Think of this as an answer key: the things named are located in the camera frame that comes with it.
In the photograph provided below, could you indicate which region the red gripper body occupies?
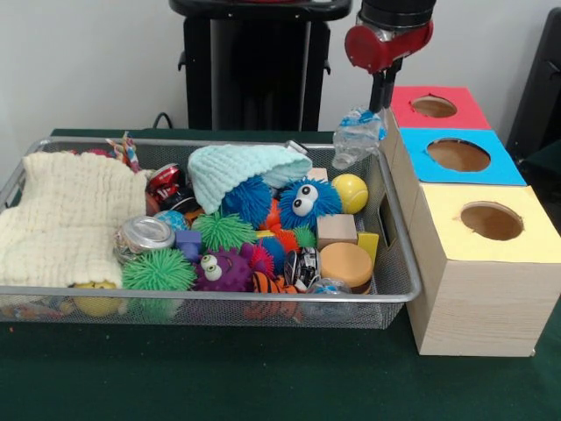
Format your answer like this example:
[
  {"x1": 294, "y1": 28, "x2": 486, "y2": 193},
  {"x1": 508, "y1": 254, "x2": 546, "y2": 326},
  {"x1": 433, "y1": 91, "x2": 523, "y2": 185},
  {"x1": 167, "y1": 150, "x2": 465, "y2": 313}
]
[{"x1": 344, "y1": 21, "x2": 435, "y2": 75}]

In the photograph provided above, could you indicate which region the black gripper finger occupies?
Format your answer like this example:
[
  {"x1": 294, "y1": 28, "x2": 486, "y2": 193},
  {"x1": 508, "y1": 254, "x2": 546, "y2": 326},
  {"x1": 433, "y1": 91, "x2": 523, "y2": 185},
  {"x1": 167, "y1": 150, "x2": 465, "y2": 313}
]
[
  {"x1": 370, "y1": 68, "x2": 387, "y2": 113},
  {"x1": 387, "y1": 58, "x2": 404, "y2": 111}
]

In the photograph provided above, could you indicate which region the clear blue plastic packet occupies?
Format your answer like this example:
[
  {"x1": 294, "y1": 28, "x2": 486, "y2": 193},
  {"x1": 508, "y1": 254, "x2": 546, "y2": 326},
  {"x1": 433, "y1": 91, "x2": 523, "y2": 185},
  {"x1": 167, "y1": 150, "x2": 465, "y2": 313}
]
[{"x1": 331, "y1": 106, "x2": 387, "y2": 171}]

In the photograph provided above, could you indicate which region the red black packet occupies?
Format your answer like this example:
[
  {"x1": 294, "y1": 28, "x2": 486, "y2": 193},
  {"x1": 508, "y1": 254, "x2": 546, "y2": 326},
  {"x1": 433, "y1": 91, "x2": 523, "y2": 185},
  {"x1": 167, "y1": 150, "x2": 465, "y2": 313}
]
[{"x1": 146, "y1": 163, "x2": 198, "y2": 214}]

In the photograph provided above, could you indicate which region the clear mesh bin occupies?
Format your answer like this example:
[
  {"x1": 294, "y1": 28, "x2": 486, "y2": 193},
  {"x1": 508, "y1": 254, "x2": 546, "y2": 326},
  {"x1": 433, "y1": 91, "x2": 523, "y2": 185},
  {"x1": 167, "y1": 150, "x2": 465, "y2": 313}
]
[{"x1": 0, "y1": 136, "x2": 422, "y2": 330}]

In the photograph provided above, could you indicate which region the wooden box with three holes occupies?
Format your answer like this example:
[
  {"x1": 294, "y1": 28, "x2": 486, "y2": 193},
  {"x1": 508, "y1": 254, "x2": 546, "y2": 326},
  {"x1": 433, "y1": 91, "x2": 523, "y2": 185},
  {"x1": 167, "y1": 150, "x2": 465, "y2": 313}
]
[{"x1": 374, "y1": 85, "x2": 561, "y2": 358}]

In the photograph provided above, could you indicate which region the yellow ball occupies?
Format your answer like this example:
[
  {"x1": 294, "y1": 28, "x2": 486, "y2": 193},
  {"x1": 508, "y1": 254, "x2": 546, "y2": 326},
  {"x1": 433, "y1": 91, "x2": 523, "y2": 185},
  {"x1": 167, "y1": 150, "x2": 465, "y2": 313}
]
[{"x1": 330, "y1": 173, "x2": 370, "y2": 215}]

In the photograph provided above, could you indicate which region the blue fuzzy ball with eyes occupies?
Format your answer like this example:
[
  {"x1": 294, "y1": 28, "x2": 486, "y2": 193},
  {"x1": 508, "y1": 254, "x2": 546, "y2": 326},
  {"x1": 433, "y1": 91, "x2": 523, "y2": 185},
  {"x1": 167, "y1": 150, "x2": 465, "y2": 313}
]
[{"x1": 277, "y1": 178, "x2": 343, "y2": 231}]

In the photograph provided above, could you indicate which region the black chair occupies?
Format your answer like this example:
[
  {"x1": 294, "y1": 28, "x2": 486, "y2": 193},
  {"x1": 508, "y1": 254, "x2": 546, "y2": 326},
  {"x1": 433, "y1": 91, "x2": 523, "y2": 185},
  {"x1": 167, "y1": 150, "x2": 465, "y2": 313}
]
[{"x1": 508, "y1": 9, "x2": 561, "y2": 163}]

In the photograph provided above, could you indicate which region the wooden cube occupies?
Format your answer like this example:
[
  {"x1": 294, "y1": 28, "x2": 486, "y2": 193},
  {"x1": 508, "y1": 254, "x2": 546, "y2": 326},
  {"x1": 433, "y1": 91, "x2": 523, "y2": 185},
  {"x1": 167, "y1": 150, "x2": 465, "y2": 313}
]
[{"x1": 316, "y1": 214, "x2": 359, "y2": 250}]

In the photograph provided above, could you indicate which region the mint green knit cloth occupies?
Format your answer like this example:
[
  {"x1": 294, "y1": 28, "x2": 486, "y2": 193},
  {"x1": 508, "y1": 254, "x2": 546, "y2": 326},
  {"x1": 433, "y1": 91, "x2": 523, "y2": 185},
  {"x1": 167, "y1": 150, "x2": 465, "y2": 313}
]
[{"x1": 188, "y1": 144, "x2": 314, "y2": 214}]

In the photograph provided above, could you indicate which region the yellow block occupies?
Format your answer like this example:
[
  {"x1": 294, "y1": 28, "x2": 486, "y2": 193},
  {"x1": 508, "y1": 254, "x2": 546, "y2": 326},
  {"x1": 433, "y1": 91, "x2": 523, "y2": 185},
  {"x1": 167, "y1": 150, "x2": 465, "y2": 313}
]
[{"x1": 356, "y1": 232, "x2": 380, "y2": 264}]

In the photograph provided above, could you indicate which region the round wooden disc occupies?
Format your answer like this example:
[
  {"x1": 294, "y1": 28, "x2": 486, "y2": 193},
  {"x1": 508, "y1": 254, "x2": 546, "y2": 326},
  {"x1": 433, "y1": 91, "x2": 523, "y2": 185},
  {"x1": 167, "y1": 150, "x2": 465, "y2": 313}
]
[{"x1": 319, "y1": 242, "x2": 374, "y2": 293}]

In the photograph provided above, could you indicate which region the small green spiky ball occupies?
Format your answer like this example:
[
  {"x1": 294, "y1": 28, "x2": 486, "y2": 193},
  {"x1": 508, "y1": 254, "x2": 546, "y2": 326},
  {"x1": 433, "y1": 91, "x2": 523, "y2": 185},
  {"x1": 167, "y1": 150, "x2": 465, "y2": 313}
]
[{"x1": 193, "y1": 212, "x2": 258, "y2": 253}]

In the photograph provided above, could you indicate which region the orange tiger striped toy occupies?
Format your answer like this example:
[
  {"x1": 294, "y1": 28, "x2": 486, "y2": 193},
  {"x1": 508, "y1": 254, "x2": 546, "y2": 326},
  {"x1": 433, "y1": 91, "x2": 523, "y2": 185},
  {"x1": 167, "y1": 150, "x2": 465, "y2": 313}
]
[{"x1": 252, "y1": 270, "x2": 301, "y2": 296}]

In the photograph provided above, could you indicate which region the purple spiky ball with eyes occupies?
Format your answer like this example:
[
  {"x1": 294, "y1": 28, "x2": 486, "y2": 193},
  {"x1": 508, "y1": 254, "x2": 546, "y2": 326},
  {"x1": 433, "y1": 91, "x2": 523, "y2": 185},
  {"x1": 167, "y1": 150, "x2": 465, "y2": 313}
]
[{"x1": 193, "y1": 248, "x2": 257, "y2": 293}]

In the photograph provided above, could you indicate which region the blue globe ball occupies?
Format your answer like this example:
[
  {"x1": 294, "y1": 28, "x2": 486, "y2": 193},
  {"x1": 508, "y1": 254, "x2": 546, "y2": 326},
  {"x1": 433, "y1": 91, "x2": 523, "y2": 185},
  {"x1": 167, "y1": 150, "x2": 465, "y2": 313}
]
[{"x1": 154, "y1": 210, "x2": 189, "y2": 233}]

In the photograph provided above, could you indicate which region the silver can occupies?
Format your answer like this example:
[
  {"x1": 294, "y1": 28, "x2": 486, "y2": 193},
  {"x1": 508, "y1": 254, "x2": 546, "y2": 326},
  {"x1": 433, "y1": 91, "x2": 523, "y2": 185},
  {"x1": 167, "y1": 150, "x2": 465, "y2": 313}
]
[{"x1": 114, "y1": 216, "x2": 176, "y2": 264}]

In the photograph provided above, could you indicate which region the large green spiky ball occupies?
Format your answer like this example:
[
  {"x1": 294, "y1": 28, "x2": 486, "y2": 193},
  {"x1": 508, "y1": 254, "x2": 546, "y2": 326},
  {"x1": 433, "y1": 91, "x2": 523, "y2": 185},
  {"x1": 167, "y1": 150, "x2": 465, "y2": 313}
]
[{"x1": 121, "y1": 249, "x2": 199, "y2": 295}]

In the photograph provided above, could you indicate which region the cream waffle cloth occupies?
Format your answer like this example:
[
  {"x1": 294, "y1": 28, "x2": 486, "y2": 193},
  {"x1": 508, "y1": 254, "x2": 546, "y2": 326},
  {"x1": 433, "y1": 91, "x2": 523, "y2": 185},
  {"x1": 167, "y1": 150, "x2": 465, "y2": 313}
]
[{"x1": 0, "y1": 152, "x2": 150, "y2": 289}]

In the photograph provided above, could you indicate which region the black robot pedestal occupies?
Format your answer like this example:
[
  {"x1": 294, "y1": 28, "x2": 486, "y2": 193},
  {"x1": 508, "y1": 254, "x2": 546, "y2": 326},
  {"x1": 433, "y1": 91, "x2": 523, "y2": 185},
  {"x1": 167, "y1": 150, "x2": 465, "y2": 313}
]
[{"x1": 169, "y1": 0, "x2": 353, "y2": 132}]

